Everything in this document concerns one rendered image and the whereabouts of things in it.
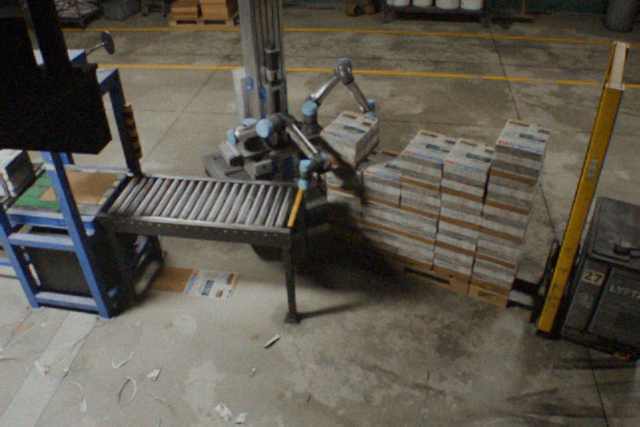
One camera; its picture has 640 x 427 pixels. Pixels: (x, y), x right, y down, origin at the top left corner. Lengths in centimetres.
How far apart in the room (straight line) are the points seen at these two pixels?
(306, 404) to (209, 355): 76
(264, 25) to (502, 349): 279
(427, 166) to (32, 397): 297
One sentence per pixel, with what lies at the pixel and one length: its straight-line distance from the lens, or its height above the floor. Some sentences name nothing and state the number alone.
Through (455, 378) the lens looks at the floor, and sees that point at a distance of 370.
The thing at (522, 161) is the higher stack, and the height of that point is 121.
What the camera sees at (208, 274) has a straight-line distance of 438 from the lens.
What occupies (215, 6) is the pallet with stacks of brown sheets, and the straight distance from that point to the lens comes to 976.
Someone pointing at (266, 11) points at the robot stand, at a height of 180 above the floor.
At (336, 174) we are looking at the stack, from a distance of 399.
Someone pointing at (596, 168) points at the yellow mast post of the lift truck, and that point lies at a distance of 317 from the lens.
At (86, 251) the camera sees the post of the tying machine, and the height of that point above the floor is 64.
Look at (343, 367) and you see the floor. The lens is 369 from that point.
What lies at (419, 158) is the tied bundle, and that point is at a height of 105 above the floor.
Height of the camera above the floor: 295
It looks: 34 degrees down
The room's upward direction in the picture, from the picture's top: 2 degrees counter-clockwise
